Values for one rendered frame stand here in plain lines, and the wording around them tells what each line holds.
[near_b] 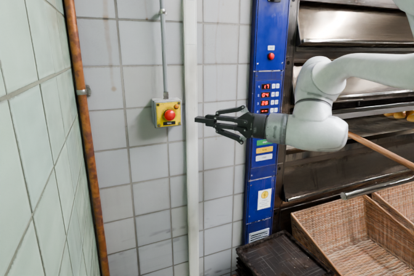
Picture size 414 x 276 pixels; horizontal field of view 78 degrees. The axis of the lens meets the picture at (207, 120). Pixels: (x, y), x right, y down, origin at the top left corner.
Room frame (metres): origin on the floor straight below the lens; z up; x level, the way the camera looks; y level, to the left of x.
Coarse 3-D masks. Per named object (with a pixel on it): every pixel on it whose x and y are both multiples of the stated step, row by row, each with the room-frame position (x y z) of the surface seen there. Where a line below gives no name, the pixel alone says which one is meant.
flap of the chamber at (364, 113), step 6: (390, 102) 1.49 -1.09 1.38; (396, 102) 1.47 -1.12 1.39; (336, 108) 1.31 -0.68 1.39; (342, 108) 1.29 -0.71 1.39; (384, 108) 1.21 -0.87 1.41; (390, 108) 1.22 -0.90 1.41; (396, 108) 1.23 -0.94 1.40; (402, 108) 1.25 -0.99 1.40; (408, 108) 1.27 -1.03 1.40; (336, 114) 1.10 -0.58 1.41; (342, 114) 1.10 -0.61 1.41; (348, 114) 1.12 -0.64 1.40; (354, 114) 1.13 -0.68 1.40; (360, 114) 1.14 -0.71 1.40; (366, 114) 1.16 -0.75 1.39; (372, 114) 1.17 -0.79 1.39; (378, 114) 1.19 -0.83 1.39
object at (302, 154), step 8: (368, 136) 1.46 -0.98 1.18; (376, 136) 1.46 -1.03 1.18; (384, 136) 1.46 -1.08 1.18; (392, 136) 1.47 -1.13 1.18; (400, 136) 1.49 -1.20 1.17; (408, 136) 1.52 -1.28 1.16; (352, 144) 1.34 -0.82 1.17; (360, 144) 1.37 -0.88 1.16; (376, 144) 1.42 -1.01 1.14; (288, 152) 1.21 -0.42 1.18; (296, 152) 1.21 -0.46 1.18; (304, 152) 1.22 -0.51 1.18; (312, 152) 1.24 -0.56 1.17; (320, 152) 1.26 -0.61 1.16; (328, 152) 1.28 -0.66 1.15; (288, 160) 1.18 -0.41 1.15
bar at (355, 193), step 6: (390, 180) 0.93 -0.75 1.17; (396, 180) 0.93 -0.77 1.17; (402, 180) 0.94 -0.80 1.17; (408, 180) 0.95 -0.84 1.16; (366, 186) 0.88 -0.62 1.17; (372, 186) 0.88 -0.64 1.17; (378, 186) 0.89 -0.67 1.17; (384, 186) 0.90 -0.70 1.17; (390, 186) 0.91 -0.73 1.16; (342, 192) 0.84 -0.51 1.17; (348, 192) 0.84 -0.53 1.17; (354, 192) 0.84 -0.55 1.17; (360, 192) 0.85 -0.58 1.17; (366, 192) 0.86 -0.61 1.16; (372, 192) 0.87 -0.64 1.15; (342, 198) 0.84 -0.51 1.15; (348, 198) 0.82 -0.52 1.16
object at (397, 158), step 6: (348, 132) 1.29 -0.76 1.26; (354, 138) 1.26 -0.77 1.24; (360, 138) 1.23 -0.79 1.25; (366, 144) 1.20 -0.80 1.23; (372, 144) 1.17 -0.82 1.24; (378, 150) 1.14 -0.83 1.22; (384, 150) 1.12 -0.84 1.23; (390, 156) 1.09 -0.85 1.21; (396, 156) 1.07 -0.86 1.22; (402, 162) 1.04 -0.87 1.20; (408, 162) 1.02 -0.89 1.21; (408, 168) 1.02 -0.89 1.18
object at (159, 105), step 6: (156, 102) 0.88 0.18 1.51; (162, 102) 0.89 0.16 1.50; (168, 102) 0.89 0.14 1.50; (174, 102) 0.90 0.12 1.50; (180, 102) 0.91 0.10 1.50; (156, 108) 0.88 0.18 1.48; (162, 108) 0.88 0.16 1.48; (168, 108) 0.89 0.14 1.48; (180, 108) 0.91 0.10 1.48; (156, 114) 0.88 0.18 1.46; (162, 114) 0.88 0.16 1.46; (180, 114) 0.91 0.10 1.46; (156, 120) 0.88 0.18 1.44; (162, 120) 0.88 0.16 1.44; (174, 120) 0.90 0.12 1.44; (180, 120) 0.91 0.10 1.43; (156, 126) 0.88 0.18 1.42; (162, 126) 0.88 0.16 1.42; (168, 126) 0.89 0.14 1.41
